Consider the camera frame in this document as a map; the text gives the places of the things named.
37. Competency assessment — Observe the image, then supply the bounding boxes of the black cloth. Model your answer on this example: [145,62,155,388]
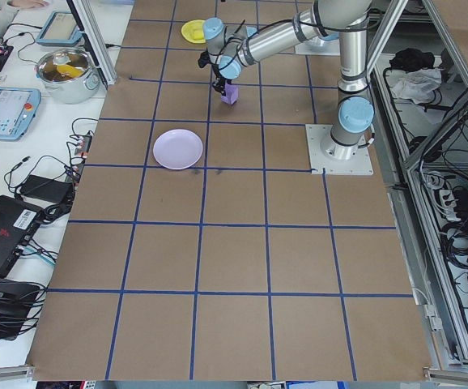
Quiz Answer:
[389,47,437,71]

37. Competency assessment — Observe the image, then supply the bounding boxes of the purple foam block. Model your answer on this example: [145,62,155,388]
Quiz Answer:
[220,82,240,106]

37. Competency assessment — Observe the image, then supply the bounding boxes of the steel pot with lid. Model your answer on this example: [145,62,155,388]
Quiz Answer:
[35,47,100,105]

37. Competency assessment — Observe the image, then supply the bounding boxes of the black USB hub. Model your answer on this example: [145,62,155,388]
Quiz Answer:
[70,133,95,161]

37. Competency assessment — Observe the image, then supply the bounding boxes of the V-shaped metal bar frame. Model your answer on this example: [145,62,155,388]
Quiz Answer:
[369,0,468,376]

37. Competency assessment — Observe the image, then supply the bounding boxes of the large black power adapter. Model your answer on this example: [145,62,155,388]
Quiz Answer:
[19,173,75,203]

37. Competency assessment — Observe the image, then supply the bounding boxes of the white power strip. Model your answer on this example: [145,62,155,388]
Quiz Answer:
[436,188,460,222]

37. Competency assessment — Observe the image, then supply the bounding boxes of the grey metal corner bracket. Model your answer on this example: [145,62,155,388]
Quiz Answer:
[423,303,442,331]

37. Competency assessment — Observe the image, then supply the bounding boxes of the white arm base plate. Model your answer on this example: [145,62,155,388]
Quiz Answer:
[305,123,375,176]
[293,39,342,57]

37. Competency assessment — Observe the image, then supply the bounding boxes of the aluminium frame post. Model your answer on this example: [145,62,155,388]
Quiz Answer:
[66,0,117,85]

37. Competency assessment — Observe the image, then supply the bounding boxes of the purple plate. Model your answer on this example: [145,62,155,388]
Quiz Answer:
[152,128,205,170]

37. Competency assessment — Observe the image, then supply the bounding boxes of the yellow plate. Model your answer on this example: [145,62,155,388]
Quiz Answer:
[181,19,209,45]

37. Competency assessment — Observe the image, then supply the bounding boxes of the person's bare hand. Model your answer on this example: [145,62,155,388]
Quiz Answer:
[17,0,51,11]

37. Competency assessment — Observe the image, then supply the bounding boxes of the white cloth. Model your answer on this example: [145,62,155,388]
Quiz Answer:
[391,67,445,105]

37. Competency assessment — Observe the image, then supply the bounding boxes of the aluminium diagonal strut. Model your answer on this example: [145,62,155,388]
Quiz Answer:
[403,75,468,171]
[369,0,410,78]

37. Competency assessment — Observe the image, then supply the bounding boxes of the black coiled cable bundle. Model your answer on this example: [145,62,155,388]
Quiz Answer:
[440,218,468,269]

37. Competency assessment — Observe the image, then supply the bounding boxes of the aluminium rail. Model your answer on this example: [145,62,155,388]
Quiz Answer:
[422,365,468,384]
[0,363,36,383]

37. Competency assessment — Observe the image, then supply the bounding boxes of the blue-framed teach pendant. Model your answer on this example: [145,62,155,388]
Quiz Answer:
[36,11,83,46]
[0,87,42,142]

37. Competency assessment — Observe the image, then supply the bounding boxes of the black looped cable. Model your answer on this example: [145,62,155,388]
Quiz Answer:
[70,117,102,142]

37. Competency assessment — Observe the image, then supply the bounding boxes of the black docking box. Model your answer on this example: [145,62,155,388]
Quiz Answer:
[0,277,45,344]

